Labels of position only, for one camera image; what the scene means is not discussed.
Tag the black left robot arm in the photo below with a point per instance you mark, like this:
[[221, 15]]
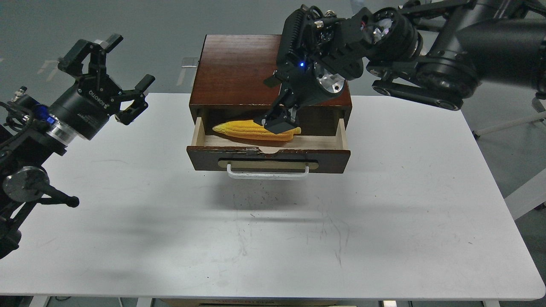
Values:
[[33, 132]]

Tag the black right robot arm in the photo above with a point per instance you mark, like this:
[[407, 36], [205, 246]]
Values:
[[435, 54]]

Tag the dark wooden cabinet box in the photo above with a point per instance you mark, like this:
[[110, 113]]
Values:
[[229, 78]]

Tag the wooden drawer with white handle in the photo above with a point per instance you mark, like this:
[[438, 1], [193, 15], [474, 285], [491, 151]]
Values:
[[308, 153]]

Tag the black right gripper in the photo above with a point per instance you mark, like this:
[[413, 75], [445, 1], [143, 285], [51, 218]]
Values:
[[303, 83]]

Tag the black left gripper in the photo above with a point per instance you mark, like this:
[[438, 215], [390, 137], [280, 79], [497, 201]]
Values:
[[86, 107]]

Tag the yellow corn cob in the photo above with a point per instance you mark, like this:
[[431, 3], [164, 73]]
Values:
[[247, 129]]

